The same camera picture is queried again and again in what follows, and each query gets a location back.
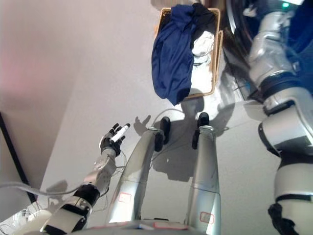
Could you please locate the dark navy garment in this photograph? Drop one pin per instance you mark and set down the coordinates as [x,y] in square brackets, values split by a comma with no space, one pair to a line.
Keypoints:
[204,17]

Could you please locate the black robot left foot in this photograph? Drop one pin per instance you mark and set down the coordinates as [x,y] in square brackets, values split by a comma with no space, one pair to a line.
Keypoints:
[165,127]

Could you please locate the silver robot right leg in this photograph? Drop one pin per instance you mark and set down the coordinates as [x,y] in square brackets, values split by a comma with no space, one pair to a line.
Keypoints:
[205,176]

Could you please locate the blue garment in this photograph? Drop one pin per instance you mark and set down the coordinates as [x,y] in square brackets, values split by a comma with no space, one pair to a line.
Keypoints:
[171,61]

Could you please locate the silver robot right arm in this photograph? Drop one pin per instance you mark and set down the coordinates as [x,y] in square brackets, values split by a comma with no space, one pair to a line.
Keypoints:
[281,134]

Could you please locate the grey front-load washing machine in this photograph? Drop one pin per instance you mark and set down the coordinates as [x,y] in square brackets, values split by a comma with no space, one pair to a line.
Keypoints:
[232,14]

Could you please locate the black robot right foot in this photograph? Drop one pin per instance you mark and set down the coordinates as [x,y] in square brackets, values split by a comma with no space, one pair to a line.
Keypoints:
[203,120]

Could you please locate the white garment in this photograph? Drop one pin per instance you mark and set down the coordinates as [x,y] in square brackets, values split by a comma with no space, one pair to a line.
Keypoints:
[203,44]

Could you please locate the wicker laundry basket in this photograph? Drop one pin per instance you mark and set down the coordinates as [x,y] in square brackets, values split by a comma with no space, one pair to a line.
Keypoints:
[215,61]

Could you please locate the black robot foot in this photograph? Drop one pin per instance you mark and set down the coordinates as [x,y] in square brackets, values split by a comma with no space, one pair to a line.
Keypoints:
[203,120]
[165,127]

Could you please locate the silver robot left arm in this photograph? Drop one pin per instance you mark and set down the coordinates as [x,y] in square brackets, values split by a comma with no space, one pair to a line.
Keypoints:
[73,213]

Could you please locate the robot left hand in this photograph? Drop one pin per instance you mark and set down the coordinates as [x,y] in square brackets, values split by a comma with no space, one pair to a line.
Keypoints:
[112,144]

